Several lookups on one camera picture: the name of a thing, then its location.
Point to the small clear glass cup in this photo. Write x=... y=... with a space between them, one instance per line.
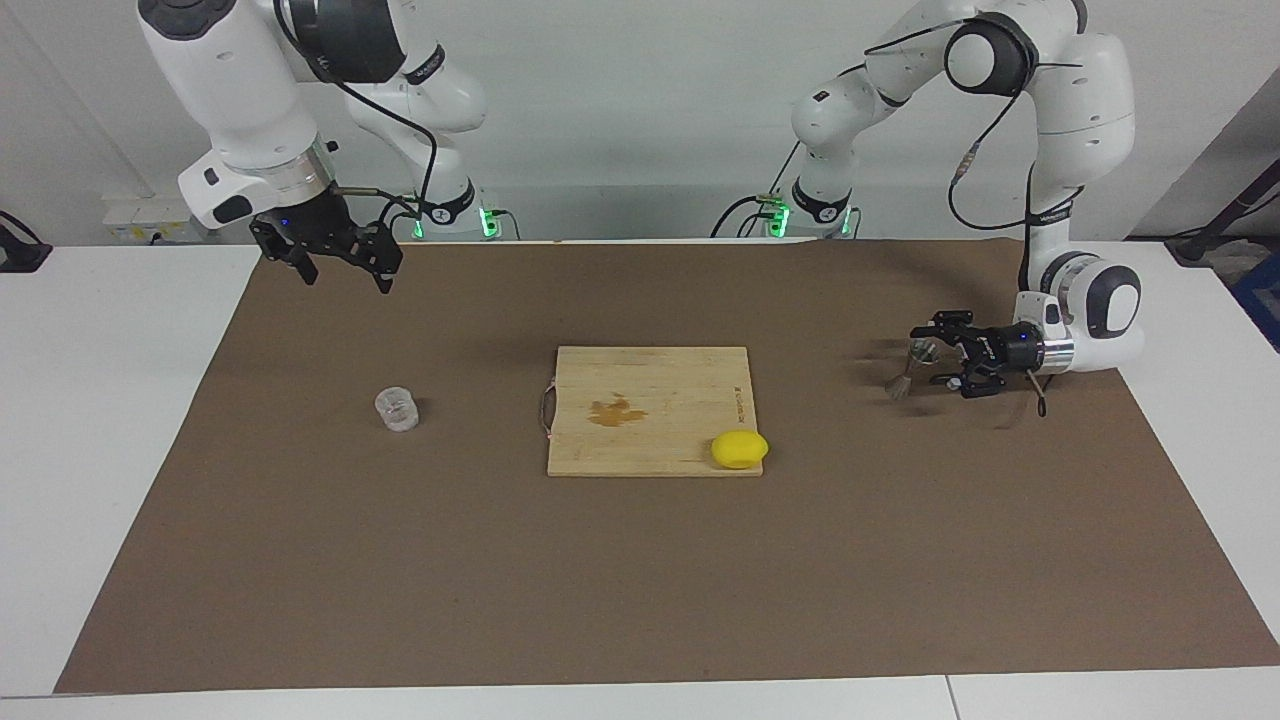
x=397 y=410

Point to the steel double jigger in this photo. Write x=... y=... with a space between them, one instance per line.
x=897 y=390

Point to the black clamp mount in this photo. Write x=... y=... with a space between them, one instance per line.
x=20 y=252

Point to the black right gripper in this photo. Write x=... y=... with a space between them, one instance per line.
x=320 y=230

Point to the yellow lemon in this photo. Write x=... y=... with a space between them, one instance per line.
x=740 y=450

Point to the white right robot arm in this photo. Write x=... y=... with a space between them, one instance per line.
x=240 y=90

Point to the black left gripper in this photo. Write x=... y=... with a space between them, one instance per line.
x=1020 y=348

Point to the wooden cutting board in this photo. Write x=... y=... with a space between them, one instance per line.
x=650 y=410

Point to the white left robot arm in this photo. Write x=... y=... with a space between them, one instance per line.
x=1085 y=100

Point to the white wall power strip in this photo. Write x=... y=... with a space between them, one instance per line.
x=150 y=215

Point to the brown paper table mat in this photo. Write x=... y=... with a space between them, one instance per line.
x=640 y=580

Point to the black stand leg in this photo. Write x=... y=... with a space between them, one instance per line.
x=1225 y=215

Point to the blue crate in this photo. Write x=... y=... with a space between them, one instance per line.
x=1262 y=295

